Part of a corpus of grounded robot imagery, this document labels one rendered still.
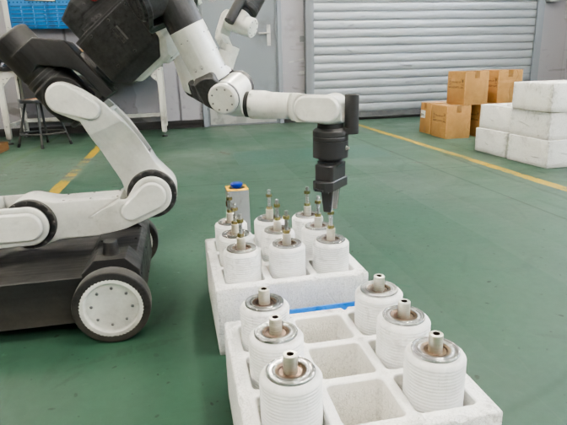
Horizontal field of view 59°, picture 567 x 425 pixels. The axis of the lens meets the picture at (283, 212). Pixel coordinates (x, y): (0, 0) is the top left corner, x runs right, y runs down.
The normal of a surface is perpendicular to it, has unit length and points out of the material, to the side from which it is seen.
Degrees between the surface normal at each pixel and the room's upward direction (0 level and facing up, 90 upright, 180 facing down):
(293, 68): 90
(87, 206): 90
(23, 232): 90
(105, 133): 113
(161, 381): 0
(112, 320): 90
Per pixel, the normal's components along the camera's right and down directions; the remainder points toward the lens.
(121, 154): 0.20, 0.27
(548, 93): -0.98, 0.08
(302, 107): -0.29, 0.28
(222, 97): -0.28, 0.50
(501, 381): -0.03, -0.96
